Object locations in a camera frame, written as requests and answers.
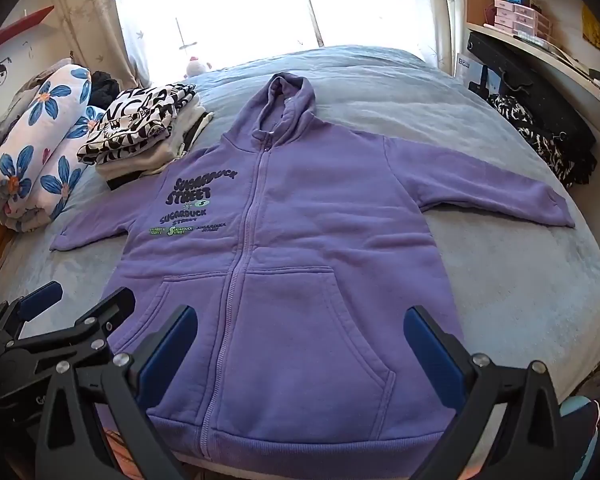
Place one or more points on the red wall shelf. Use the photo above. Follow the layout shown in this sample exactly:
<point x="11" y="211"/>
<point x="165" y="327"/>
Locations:
<point x="25" y="22"/>

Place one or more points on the white cardboard box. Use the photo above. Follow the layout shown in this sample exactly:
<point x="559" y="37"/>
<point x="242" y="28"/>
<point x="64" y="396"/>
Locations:
<point x="464" y="67"/>

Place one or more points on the purple zip hoodie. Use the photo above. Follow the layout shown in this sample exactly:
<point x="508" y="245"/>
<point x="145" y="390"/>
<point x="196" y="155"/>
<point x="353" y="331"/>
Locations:
<point x="300" y="240"/>

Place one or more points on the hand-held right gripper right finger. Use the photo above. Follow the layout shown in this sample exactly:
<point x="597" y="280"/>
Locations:
<point x="430" y="355"/>

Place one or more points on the cream folded garment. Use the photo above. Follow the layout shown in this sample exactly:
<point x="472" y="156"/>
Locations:
<point x="165" y="157"/>

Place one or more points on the beige curtain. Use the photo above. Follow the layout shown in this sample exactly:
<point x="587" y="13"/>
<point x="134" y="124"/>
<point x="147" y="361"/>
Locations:
<point x="452" y="10"/>
<point x="85" y="15"/>

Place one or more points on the grey bed blanket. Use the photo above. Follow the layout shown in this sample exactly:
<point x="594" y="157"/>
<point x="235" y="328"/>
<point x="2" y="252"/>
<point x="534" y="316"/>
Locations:
<point x="380" y="90"/>

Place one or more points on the white blister strip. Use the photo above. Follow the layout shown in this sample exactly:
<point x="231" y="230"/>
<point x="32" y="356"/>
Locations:
<point x="530" y="39"/>

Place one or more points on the pink drawer organizer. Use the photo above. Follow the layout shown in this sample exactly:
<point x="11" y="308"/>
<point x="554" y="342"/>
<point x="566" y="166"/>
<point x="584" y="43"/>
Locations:
<point x="520" y="20"/>

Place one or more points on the face wall sticker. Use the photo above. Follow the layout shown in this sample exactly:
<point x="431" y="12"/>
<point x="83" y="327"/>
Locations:
<point x="0" y="76"/>

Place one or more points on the black white printed folded garment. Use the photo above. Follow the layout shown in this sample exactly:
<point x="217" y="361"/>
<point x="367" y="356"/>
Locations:
<point x="130" y="125"/>

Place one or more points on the dark clothes pile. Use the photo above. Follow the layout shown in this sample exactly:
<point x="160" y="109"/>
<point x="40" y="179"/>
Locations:
<point x="102" y="87"/>

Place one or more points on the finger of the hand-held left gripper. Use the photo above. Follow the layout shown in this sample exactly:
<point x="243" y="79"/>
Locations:
<point x="107" y="310"/>
<point x="40" y="300"/>

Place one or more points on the white plush toy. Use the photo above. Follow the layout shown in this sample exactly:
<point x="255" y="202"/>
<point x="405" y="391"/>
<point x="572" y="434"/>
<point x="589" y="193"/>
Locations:
<point x="196" y="66"/>

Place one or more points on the rolled floral blanket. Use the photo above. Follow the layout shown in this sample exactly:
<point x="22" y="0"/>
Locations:
<point x="45" y="125"/>

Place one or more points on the teal fabric item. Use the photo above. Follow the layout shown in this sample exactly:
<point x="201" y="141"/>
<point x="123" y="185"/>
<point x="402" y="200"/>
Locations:
<point x="577" y="410"/>

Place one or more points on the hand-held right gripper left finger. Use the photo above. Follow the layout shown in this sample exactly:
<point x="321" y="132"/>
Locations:
<point x="170" y="350"/>

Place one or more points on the wooden shelf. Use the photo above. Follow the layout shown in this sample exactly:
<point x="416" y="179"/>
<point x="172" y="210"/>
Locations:
<point x="570" y="72"/>

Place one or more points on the black bag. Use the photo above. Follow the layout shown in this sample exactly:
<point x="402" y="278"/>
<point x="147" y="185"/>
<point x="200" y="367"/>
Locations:
<point x="530" y="90"/>

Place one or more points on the black white patterned cloth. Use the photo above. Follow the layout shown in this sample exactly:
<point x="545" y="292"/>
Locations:
<point x="520" y="120"/>

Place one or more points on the grey cloth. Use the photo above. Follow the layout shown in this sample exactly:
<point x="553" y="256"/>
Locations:
<point x="10" y="105"/>

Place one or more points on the hanging window ornament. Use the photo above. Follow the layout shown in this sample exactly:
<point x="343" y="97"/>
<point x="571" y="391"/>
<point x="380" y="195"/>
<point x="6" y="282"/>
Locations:
<point x="182" y="40"/>

